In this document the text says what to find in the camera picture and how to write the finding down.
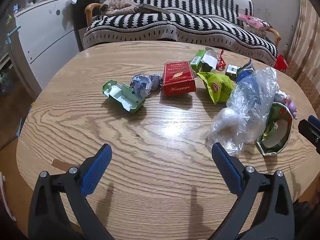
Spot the large crumpled paper ball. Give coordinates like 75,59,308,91
130,74,152,98

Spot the beige curtain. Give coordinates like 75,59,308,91
287,0,320,82

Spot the black white striped sofa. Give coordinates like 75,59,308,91
83,0,279,64

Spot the red bag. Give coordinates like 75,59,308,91
274,54,289,71

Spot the green paper bowl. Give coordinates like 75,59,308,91
256,102,293,157

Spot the small crumpled paper ball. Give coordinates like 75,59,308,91
149,73,163,90

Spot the grey flat book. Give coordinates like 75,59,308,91
136,3,172,15

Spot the flattened green carton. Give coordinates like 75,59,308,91
102,79,146,114

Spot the blue white wrapper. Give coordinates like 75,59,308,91
236,59,256,83

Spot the black cabinet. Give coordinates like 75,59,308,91
71,0,101,52

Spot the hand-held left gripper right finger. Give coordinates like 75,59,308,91
210,142,295,240

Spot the clear plastic bag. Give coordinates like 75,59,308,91
206,67,280,156

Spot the white cabinet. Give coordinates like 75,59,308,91
13,0,83,87

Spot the yellow-green snack bag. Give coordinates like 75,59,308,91
197,71,234,104

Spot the torn green carton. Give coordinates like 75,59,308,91
190,47,220,73

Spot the pink purple wrapper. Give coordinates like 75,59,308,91
277,89,298,120

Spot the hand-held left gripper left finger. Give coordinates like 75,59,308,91
28,144,114,240

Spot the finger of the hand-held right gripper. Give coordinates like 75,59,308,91
298,115,320,153

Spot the pink printed pillow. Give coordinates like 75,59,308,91
237,15,274,31

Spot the wooden frame sofa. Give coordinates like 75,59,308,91
84,0,282,64

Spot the red cardboard box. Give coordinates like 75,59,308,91
161,61,197,97

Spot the brown plush cloth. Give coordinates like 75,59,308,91
100,0,141,16

